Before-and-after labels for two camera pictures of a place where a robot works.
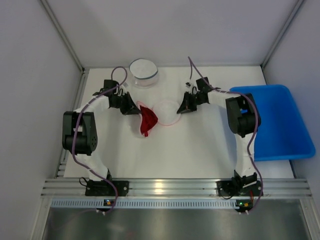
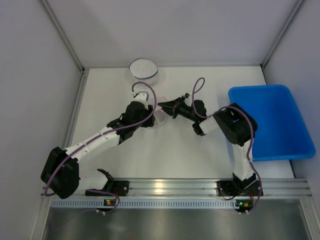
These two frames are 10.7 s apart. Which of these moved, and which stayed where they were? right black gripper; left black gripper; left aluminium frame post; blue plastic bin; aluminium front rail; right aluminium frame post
Moved: right black gripper; left black gripper
Stayed: blue plastic bin; aluminium front rail; left aluminium frame post; right aluminium frame post
